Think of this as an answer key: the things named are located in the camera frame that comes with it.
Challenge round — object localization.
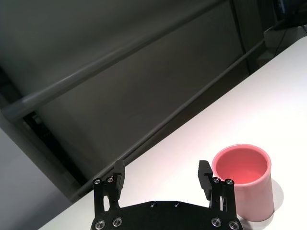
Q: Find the thick grey frame bar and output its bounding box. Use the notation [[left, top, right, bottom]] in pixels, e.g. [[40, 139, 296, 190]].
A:
[[0, 0, 228, 124]]

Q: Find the pink plastic cup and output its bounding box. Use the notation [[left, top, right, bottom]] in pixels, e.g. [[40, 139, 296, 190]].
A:
[[211, 143, 275, 222]]

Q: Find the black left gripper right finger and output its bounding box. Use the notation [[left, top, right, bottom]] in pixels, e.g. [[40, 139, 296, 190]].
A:
[[197, 160, 237, 216]]

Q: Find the thin grey frame rail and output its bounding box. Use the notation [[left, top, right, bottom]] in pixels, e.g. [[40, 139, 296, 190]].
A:
[[69, 39, 267, 201]]

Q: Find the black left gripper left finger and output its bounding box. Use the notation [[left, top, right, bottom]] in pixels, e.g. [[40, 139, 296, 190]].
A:
[[93, 160, 127, 217]]

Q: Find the dark frame post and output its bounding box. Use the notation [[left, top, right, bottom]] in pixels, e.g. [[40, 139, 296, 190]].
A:
[[229, 0, 255, 75], [0, 67, 82, 192]]

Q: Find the light grey box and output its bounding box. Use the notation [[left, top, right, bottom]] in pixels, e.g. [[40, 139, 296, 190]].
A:
[[258, 25, 288, 65]]

